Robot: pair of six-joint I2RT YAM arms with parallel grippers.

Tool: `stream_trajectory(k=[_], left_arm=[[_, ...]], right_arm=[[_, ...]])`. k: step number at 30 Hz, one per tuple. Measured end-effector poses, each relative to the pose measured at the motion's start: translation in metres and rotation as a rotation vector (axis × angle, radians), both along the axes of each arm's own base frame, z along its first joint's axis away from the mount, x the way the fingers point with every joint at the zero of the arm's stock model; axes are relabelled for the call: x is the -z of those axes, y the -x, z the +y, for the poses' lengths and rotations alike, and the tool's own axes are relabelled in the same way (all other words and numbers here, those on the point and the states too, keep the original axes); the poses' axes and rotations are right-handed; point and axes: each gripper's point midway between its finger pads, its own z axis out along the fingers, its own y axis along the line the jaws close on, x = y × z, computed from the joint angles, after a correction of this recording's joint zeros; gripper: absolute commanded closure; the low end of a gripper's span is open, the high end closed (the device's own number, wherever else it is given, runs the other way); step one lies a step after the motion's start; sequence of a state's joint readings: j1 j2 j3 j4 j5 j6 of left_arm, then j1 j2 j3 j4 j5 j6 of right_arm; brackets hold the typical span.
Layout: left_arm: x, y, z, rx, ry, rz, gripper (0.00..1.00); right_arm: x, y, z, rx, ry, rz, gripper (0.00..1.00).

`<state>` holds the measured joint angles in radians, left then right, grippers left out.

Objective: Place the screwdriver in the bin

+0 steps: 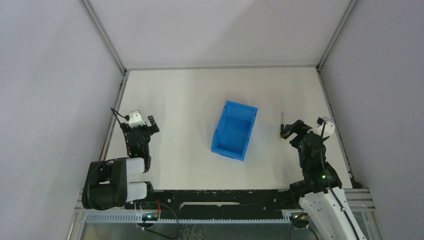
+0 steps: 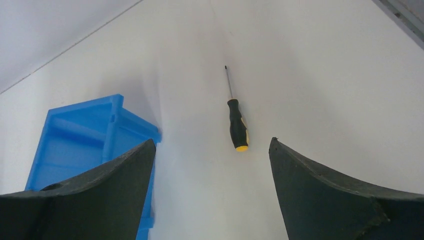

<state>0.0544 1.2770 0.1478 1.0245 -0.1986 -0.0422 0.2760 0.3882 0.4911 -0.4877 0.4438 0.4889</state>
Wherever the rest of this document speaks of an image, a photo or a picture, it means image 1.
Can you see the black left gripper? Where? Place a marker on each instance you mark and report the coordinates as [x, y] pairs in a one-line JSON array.
[[141, 129]]

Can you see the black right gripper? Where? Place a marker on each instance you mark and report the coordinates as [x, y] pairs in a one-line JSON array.
[[298, 127]]

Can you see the black yellow handled screwdriver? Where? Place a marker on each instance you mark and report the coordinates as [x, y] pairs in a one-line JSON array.
[[282, 127]]

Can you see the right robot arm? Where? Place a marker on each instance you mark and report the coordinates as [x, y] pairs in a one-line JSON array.
[[320, 194]]

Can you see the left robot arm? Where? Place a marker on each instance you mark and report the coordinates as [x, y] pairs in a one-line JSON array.
[[106, 185]]

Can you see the blue plastic bin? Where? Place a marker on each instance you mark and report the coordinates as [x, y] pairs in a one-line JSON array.
[[233, 131]]

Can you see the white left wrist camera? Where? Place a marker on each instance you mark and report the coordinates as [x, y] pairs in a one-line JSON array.
[[135, 119]]

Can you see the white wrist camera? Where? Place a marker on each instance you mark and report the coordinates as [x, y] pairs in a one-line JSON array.
[[135, 119], [325, 127]]

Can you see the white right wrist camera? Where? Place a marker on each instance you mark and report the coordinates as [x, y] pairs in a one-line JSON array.
[[325, 127]]

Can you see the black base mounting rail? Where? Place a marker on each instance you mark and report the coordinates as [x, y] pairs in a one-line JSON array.
[[218, 203]]

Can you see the perforated metal cable tray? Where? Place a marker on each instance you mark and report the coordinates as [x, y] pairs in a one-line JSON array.
[[283, 217]]

